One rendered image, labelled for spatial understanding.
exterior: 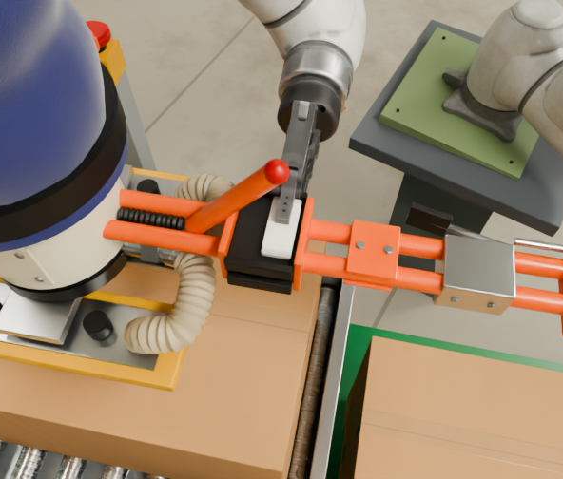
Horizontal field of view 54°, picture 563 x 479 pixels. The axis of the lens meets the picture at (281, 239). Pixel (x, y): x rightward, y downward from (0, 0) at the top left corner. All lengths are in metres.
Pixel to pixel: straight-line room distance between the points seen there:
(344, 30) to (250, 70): 1.89
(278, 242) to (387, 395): 0.76
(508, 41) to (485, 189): 0.31
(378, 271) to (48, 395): 0.53
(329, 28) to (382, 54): 2.00
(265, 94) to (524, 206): 1.47
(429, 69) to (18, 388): 1.14
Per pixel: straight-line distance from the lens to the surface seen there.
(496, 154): 1.36
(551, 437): 1.34
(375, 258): 0.56
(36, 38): 0.43
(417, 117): 1.36
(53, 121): 0.46
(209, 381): 0.83
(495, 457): 1.29
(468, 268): 0.57
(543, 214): 1.31
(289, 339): 0.84
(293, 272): 0.55
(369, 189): 2.18
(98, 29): 1.18
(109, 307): 0.69
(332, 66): 0.69
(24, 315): 0.69
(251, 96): 2.49
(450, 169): 1.32
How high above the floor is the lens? 1.74
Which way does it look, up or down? 59 degrees down
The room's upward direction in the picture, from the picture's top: straight up
